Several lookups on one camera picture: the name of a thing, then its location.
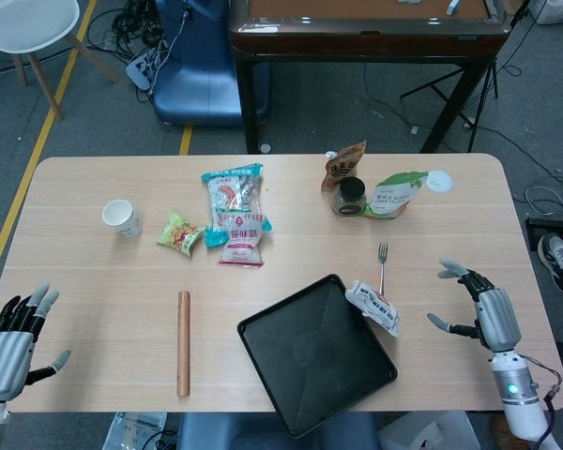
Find white power strip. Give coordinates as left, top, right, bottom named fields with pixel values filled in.
left=125, top=44, right=170, bottom=93

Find teal clear noodle bag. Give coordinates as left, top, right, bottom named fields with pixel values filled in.
left=201, top=162, right=273, bottom=248

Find black cable bundle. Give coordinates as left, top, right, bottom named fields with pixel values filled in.
left=86, top=0, right=170, bottom=62

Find silver metal fork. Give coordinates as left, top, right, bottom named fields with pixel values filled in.
left=376, top=241, right=389, bottom=296

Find grey black sneaker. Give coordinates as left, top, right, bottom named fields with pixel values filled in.
left=536, top=233, right=563, bottom=296

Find black flat device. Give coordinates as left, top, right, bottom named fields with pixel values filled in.
left=525, top=210, right=563, bottom=257

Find brown shoe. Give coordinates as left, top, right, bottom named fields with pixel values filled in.
left=491, top=414, right=512, bottom=449

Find glass jar black lid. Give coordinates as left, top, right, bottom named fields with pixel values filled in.
left=330, top=176, right=367, bottom=218

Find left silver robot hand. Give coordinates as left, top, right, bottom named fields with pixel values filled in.
left=0, top=280, right=71, bottom=402

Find brown spout pouch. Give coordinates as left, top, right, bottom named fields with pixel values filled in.
left=320, top=139, right=368, bottom=196

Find wooden rolling pin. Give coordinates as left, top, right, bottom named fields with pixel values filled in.
left=175, top=291, right=192, bottom=398

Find black square tray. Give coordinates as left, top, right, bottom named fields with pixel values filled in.
left=236, top=274, right=399, bottom=440

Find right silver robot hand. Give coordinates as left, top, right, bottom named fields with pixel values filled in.
left=426, top=257, right=523, bottom=353

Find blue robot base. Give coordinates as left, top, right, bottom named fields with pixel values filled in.
left=150, top=0, right=269, bottom=127

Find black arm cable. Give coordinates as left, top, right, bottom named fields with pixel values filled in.
left=520, top=355, right=563, bottom=450

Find green white pouch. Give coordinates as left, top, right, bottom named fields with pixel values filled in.
left=361, top=170, right=431, bottom=220

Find dark wooden mahjong table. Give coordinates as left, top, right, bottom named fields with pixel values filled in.
left=228, top=0, right=510, bottom=155

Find silver white snack packet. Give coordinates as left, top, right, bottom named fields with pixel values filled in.
left=344, top=279, right=402, bottom=338

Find blue seat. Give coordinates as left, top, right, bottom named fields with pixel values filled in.
left=175, top=412, right=381, bottom=450

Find white paper cup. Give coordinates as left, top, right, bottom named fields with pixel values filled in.
left=101, top=199, right=144, bottom=239

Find red white snack bag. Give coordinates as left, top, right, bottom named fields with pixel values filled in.
left=217, top=211, right=269, bottom=269

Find black tripod stand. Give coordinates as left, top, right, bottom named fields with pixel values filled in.
left=400, top=46, right=499, bottom=132

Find green snack packet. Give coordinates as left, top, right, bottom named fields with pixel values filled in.
left=156, top=211, right=206, bottom=258

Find white chair wooden legs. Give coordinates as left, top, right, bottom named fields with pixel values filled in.
left=0, top=0, right=122, bottom=121

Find clear plastic bag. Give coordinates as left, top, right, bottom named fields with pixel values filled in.
left=103, top=412, right=169, bottom=450

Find white round lid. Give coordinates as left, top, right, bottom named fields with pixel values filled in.
left=424, top=170, right=453, bottom=194

